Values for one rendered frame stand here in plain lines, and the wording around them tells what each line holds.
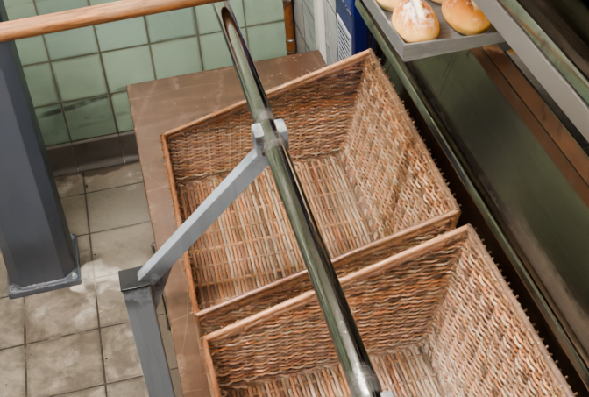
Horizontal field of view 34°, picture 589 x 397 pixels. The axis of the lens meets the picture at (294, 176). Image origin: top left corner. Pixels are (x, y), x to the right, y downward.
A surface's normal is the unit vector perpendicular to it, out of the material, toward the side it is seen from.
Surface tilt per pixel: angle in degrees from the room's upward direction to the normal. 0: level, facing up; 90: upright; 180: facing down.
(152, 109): 0
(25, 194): 90
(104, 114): 90
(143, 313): 90
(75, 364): 0
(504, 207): 70
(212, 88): 0
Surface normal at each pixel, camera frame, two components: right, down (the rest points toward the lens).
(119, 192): -0.07, -0.78
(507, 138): -0.94, -0.08
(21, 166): 0.24, 0.59
